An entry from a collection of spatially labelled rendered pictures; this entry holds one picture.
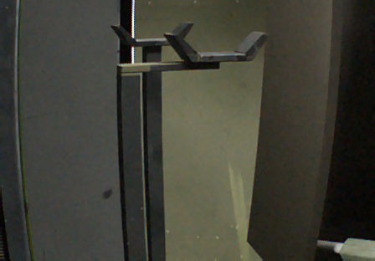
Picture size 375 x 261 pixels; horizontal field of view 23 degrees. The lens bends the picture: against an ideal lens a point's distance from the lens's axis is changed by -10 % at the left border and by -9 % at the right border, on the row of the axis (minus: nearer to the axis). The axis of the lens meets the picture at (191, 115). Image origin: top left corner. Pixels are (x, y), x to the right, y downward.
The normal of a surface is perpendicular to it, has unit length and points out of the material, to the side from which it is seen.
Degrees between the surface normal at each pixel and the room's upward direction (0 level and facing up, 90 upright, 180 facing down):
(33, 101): 90
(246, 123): 57
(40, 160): 90
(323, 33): 89
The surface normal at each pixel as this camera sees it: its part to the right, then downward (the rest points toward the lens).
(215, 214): 0.24, -0.44
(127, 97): 0.29, 0.13
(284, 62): -0.95, 0.04
